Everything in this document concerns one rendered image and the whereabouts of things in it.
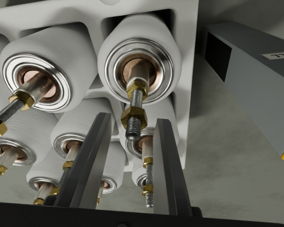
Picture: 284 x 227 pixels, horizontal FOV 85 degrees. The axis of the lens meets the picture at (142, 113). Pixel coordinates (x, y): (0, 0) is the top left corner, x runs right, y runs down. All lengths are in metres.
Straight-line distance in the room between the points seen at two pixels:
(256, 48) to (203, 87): 0.25
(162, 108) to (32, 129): 0.22
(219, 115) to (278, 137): 0.38
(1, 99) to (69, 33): 0.13
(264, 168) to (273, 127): 0.73
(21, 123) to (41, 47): 0.16
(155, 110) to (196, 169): 0.61
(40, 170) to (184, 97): 0.32
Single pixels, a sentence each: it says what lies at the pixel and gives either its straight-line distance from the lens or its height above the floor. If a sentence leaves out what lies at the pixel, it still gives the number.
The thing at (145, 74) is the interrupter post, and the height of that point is 0.27.
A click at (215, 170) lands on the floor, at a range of 0.85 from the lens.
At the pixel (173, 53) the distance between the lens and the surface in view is 0.17.
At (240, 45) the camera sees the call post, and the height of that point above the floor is 0.17.
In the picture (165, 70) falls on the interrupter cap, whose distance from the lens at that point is 0.17.
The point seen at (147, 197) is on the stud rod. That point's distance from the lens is 0.20.
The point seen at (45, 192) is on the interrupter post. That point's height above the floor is 0.27.
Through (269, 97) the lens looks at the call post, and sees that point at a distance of 0.21.
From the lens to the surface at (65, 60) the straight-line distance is 0.20.
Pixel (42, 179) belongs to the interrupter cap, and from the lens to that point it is 0.40.
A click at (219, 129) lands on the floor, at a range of 0.63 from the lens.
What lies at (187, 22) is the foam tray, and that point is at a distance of 0.24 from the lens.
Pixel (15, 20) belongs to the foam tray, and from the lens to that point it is 0.29.
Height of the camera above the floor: 0.41
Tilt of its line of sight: 51 degrees down
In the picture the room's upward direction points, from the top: 177 degrees counter-clockwise
